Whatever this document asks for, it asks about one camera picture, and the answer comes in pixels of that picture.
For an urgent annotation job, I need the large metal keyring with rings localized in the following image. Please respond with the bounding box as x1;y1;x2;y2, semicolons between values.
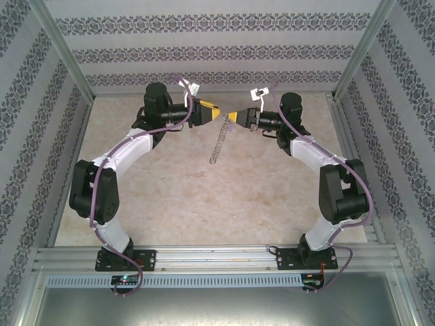
209;113;235;166

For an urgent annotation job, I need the left controller board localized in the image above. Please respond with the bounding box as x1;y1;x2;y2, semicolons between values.
111;274;139;285

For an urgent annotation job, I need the grey metal sheet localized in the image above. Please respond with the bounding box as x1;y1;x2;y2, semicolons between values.
33;287;414;326

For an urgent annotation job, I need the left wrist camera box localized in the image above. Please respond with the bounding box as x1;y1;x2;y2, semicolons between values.
182;82;201;107

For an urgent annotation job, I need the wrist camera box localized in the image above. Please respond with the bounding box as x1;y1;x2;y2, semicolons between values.
250;87;272;112
182;82;201;107

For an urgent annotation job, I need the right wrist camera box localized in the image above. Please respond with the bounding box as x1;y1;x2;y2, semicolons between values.
250;87;272;112

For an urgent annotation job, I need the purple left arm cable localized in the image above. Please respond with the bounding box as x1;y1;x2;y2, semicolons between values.
90;74;198;300

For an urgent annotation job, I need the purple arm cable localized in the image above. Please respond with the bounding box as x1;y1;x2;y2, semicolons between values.
270;76;375;296
90;74;198;300

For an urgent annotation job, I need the aluminium frame post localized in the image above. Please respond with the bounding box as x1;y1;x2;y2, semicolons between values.
332;0;398;101
26;0;95;100

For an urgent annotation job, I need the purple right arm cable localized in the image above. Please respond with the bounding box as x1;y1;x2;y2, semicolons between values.
270;76;375;296

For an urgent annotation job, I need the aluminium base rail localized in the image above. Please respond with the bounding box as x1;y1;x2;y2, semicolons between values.
33;244;402;272

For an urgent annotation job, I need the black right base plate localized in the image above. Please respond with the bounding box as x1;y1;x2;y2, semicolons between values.
277;247;339;272

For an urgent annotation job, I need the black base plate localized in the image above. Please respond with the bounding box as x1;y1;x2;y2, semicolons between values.
277;247;339;272
96;249;157;272

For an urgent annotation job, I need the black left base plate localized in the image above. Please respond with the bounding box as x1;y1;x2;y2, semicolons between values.
96;249;157;272

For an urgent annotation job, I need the slotted grey cable duct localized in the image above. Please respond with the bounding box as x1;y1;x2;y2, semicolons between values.
46;274;303;289

